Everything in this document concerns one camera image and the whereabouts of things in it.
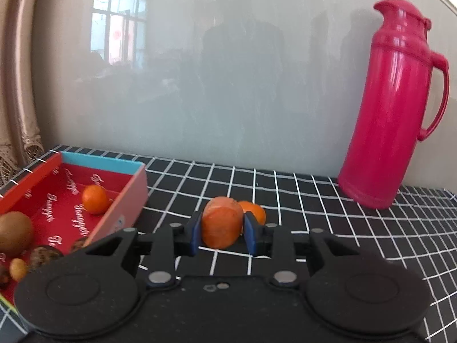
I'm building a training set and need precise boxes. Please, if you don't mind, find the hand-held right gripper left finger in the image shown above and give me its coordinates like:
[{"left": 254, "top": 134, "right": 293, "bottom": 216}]
[{"left": 86, "top": 212, "right": 204, "bottom": 288}]

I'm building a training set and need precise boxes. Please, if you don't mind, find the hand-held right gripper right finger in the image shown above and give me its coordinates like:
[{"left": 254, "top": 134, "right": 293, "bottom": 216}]
[{"left": 244, "top": 212, "right": 361, "bottom": 288}]

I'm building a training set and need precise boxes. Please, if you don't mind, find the orange carrot piece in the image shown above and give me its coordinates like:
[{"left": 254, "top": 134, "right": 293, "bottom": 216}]
[{"left": 201, "top": 196, "right": 244, "bottom": 249}]

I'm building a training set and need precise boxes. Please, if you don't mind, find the orange tangerine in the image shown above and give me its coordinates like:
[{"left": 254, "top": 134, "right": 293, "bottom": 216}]
[
  {"left": 237, "top": 201, "right": 266, "bottom": 226},
  {"left": 81, "top": 184, "right": 111, "bottom": 215}
]

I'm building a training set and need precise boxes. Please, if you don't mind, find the red lined cardboard box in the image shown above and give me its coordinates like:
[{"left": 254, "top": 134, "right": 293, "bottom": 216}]
[{"left": 0, "top": 151, "right": 149, "bottom": 315}]

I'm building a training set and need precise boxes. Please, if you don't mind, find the brown kiwi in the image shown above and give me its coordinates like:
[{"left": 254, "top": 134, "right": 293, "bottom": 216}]
[{"left": 0, "top": 212, "right": 35, "bottom": 258}]

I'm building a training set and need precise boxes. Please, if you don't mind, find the black white checked tablecloth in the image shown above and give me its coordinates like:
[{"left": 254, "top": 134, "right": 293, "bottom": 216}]
[{"left": 0, "top": 145, "right": 457, "bottom": 343}]

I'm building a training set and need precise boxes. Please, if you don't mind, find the brown walnut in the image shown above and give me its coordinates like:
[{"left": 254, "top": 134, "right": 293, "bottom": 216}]
[{"left": 28, "top": 245, "right": 64, "bottom": 273}]

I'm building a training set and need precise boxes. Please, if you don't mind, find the small yellow kumquat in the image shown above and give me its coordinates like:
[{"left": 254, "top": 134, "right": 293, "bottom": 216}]
[{"left": 9, "top": 258, "right": 28, "bottom": 281}]

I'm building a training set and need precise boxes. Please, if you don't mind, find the pink thermos jug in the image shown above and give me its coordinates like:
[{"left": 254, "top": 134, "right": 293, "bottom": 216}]
[{"left": 337, "top": 0, "right": 450, "bottom": 210}]

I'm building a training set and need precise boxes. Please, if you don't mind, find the beige curtain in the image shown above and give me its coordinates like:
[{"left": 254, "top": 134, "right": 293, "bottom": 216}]
[{"left": 0, "top": 0, "right": 45, "bottom": 188}]

